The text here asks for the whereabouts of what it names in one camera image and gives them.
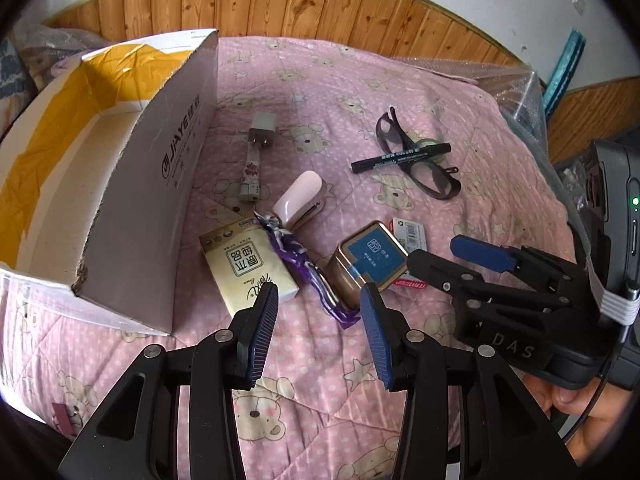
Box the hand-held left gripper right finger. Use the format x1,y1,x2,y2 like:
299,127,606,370
360,282,581,480

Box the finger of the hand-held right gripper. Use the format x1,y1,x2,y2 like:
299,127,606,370
449,234,588,306
406,249,576,311

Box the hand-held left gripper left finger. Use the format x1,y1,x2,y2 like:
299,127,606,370
59,282,280,480

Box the red white staple box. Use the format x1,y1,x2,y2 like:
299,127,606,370
390,216,431,288

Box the cream tissue pack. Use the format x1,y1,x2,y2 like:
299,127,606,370
199,219,300,317

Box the square tin with blue lid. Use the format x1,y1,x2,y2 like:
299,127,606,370
326,220,408,293

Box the purple silver action figure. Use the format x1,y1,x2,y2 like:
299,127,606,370
252,210,361,331

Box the dark framed glasses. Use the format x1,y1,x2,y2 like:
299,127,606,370
375,108,462,202

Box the green tape roll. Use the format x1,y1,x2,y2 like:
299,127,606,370
417,136,446,166

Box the black marker pen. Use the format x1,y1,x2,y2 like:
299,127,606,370
350,143,452,175

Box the pink stapler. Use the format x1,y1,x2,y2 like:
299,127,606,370
272,170,333,233

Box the white cardboard box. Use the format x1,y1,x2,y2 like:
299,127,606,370
0,28,221,337

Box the person's right hand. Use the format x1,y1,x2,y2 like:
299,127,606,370
520,372,640,467

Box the grey plastic wrapped mattress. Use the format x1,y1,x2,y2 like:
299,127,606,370
500,105,576,226

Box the pink bear print blanket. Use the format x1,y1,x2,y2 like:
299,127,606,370
0,35,596,480

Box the black cable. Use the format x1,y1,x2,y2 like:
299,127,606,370
565,280,640,443

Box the teal ruler on wall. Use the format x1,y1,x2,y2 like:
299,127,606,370
542,27,586,118

